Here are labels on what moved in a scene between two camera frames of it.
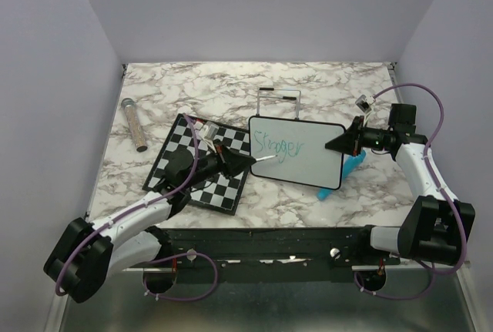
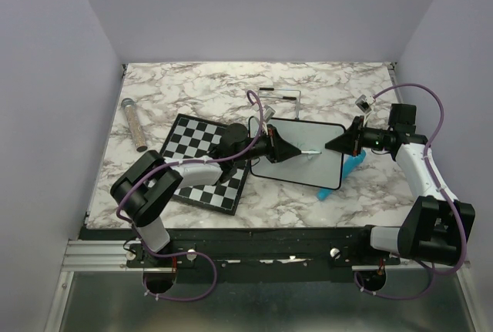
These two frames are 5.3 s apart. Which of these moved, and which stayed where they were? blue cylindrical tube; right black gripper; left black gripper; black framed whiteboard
Moved: left black gripper
Stayed: black framed whiteboard; blue cylindrical tube; right black gripper
